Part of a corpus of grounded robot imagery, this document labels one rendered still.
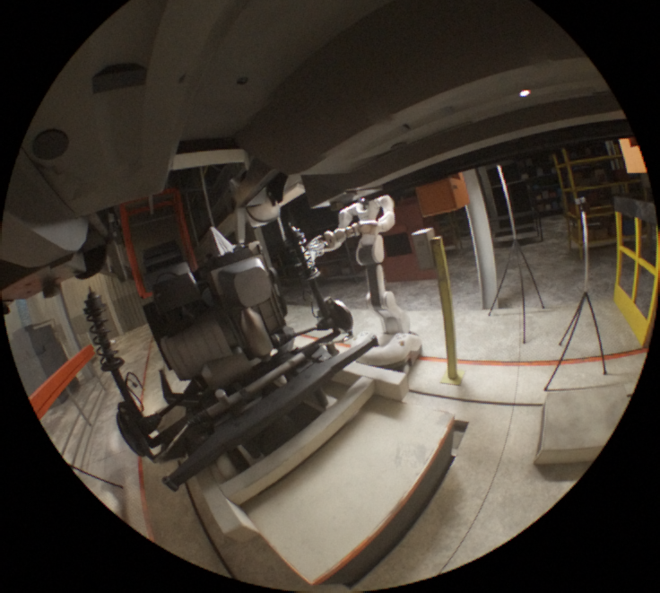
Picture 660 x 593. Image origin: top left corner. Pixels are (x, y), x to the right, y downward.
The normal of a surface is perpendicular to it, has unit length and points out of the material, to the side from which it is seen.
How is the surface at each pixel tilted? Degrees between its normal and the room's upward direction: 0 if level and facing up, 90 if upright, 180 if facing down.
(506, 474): 0
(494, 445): 0
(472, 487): 0
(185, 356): 90
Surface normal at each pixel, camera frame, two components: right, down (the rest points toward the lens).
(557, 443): -0.29, -0.95
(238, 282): 0.68, -0.11
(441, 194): -0.68, 0.29
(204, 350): 0.49, -0.04
